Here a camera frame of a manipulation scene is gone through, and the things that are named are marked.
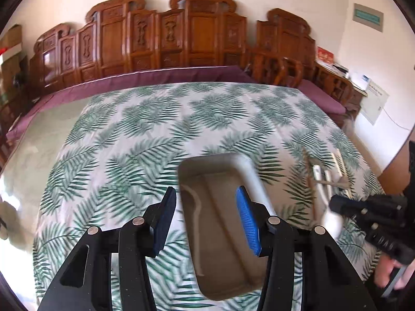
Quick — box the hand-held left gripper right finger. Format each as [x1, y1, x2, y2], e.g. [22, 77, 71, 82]
[236, 186, 370, 311]

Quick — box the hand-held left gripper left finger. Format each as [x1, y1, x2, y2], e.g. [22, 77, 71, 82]
[39, 186, 177, 311]

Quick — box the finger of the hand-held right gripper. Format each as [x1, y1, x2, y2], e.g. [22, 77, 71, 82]
[329, 195, 407, 227]

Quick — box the white rectangular tray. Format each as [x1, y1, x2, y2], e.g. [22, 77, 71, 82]
[178, 154, 279, 301]

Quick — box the wooden chopstick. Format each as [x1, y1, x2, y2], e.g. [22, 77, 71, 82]
[303, 154, 317, 221]
[319, 180, 352, 190]

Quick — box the large round white spoon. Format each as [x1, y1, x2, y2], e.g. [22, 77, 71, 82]
[319, 170, 343, 238]

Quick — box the white fork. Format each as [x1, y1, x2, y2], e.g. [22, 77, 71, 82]
[334, 149, 352, 198]

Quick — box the person's right hand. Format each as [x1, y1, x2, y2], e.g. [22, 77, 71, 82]
[373, 253, 415, 290]

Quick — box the leaf print tablecloth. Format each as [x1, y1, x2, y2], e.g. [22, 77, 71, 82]
[32, 82, 385, 311]

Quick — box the short purple seat cushion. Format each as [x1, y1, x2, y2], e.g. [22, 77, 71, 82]
[296, 79, 346, 115]

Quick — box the wooden side table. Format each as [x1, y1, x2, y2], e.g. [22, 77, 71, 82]
[316, 61, 362, 117]

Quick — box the white box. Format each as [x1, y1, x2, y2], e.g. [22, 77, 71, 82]
[352, 73, 372, 91]

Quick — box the long purple seat cushion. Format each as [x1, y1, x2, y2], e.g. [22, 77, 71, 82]
[6, 65, 257, 143]

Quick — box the round back wooden chair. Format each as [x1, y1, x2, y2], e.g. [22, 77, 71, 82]
[250, 48, 303, 88]

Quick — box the carved wooden sofa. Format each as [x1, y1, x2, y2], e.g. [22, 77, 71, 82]
[29, 0, 248, 88]

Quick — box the carved wooden armchair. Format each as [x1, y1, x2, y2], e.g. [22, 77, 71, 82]
[256, 8, 316, 81]

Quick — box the cardboard box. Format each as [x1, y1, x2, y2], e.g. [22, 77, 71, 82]
[0, 24, 23, 55]

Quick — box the white cable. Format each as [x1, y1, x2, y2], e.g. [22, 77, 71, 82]
[383, 107, 411, 132]

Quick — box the white paper wall notice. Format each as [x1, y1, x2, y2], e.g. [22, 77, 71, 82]
[360, 79, 390, 126]

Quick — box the green wall sign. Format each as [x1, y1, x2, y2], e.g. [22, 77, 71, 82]
[353, 3, 385, 33]

